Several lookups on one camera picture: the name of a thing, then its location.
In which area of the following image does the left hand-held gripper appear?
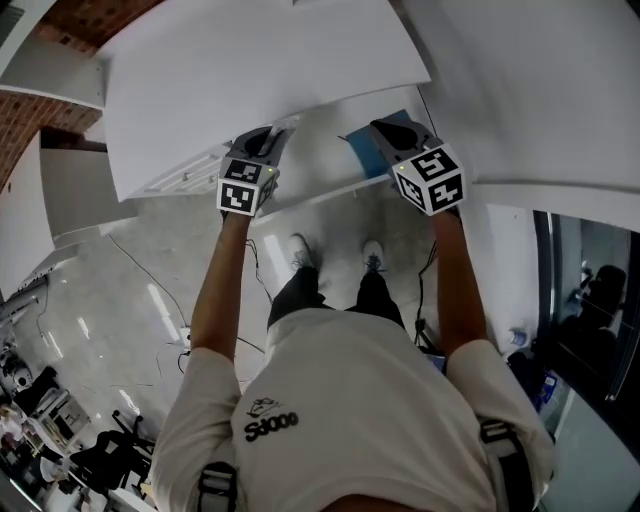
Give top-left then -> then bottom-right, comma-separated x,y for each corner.
215,127 -> 287,217

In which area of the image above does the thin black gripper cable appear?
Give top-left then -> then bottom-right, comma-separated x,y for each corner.
244,238 -> 274,302

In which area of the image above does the person's right forearm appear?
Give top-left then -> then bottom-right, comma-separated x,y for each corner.
429,209 -> 489,361

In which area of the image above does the person's left forearm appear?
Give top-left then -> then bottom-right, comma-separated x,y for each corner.
191,212 -> 251,361

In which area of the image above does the blue packet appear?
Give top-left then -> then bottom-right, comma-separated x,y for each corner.
537,374 -> 560,407

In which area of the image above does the white side cabinet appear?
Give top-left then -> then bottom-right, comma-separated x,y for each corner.
0,132 -> 139,297

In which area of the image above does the blue flat pad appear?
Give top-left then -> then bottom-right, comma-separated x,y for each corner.
345,110 -> 401,179

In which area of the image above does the person's left white shoe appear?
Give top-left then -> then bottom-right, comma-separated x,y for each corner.
288,233 -> 317,271

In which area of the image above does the person's white t-shirt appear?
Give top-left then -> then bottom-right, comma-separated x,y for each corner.
149,307 -> 556,512

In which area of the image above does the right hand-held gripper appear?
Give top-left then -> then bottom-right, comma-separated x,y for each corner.
368,112 -> 467,217

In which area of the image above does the person's left black trouser leg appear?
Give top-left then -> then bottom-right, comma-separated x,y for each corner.
267,264 -> 326,331

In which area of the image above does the person's right white shoe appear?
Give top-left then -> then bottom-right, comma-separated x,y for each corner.
362,238 -> 387,274

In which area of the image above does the black office chair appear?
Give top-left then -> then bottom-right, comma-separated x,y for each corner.
69,409 -> 156,492

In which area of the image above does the white desk with hutch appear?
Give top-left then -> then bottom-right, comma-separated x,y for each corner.
0,0 -> 434,221

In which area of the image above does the person's right black trouser leg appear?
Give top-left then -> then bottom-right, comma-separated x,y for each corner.
344,269 -> 406,329

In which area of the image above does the person's white shoe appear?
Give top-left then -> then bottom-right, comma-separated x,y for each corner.
362,238 -> 387,274
288,233 -> 317,271

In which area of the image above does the grey black harness strap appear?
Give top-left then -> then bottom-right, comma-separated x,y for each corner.
197,462 -> 239,512
478,418 -> 527,504

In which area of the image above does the person's black trouser leg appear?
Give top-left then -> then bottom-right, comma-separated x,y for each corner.
267,264 -> 326,331
344,269 -> 406,329

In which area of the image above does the black framed glass door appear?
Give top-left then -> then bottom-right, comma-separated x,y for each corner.
532,209 -> 640,402

